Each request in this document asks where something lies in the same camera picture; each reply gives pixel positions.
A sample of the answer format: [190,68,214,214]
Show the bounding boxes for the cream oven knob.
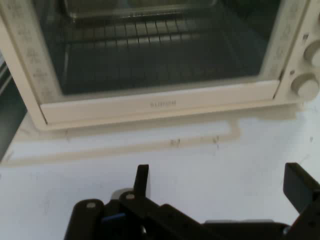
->
[290,72,320,101]
[302,39,320,68]

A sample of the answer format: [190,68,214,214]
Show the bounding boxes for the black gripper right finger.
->
[282,162,320,227]

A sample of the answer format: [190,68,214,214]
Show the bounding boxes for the wire oven rack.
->
[62,0,219,50]

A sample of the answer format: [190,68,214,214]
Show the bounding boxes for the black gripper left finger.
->
[119,164,151,221]

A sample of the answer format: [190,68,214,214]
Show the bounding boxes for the cream white toaster oven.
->
[0,0,320,132]

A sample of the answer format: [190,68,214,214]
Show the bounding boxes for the glass oven door with handle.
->
[0,0,312,125]

